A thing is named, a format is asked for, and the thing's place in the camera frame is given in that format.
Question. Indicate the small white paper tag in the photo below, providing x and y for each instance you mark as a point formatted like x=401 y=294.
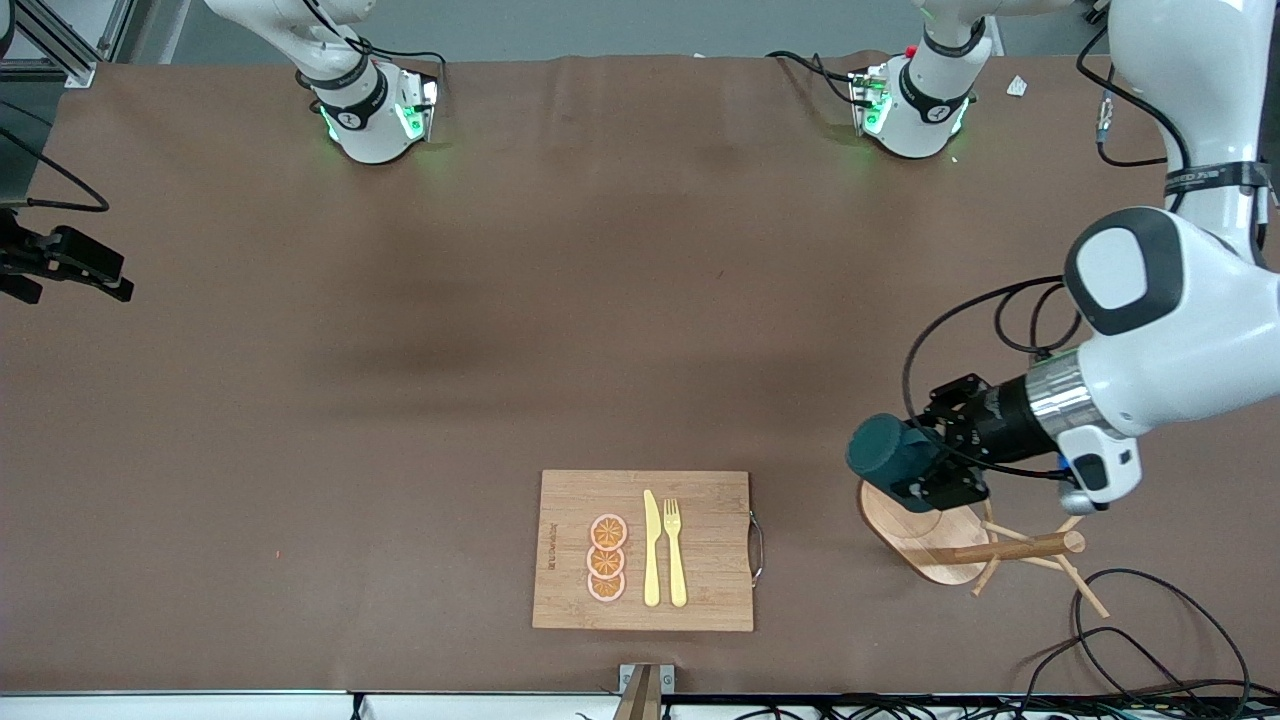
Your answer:
x=1017 y=87

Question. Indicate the metal edge bracket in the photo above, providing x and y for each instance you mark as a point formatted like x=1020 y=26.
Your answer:
x=626 y=678

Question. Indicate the wooden slat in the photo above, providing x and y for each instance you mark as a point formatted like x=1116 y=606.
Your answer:
x=640 y=700

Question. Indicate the yellow plastic fork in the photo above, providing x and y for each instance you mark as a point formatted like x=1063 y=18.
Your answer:
x=676 y=560

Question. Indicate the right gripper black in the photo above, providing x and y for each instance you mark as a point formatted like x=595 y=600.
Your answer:
x=72 y=256

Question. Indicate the yellow plastic knife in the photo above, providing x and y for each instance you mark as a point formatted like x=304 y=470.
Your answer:
x=652 y=560

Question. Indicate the brown table cover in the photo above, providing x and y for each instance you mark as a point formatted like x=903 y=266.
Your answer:
x=300 y=450

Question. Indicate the wooden mug tree stand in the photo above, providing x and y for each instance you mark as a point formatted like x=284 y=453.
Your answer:
x=920 y=545

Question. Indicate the orange slice toy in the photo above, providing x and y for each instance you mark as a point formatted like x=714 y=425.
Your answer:
x=608 y=531
x=606 y=588
x=605 y=562

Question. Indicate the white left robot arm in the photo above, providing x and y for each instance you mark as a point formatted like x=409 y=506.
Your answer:
x=1200 y=350

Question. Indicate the aluminium frame profile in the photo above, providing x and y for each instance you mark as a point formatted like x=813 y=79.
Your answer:
x=60 y=45

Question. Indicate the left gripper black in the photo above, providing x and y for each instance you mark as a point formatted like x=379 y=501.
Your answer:
x=1003 y=419

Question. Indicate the dark teal ribbed cup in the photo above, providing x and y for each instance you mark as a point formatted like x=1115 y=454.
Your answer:
x=880 y=450

